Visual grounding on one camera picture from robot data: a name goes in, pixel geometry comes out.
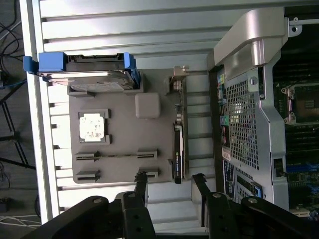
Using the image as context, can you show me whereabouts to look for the grey parts rack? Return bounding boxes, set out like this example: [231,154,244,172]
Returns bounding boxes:
[67,66,189,185]

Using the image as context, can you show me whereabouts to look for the green motherboard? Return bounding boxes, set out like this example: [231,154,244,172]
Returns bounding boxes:
[273,42,319,217]

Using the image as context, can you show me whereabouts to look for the black open PC case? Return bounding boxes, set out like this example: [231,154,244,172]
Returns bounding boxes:
[206,7,319,217]

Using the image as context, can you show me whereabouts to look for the silver CPU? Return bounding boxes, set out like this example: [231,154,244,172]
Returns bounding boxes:
[79,113,106,143]

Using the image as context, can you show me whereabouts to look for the CPU socket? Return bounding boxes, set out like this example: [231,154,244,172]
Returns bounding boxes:
[281,83,319,125]

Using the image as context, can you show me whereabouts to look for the hard disk blue carrier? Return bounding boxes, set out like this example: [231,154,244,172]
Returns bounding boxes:
[22,51,141,93]

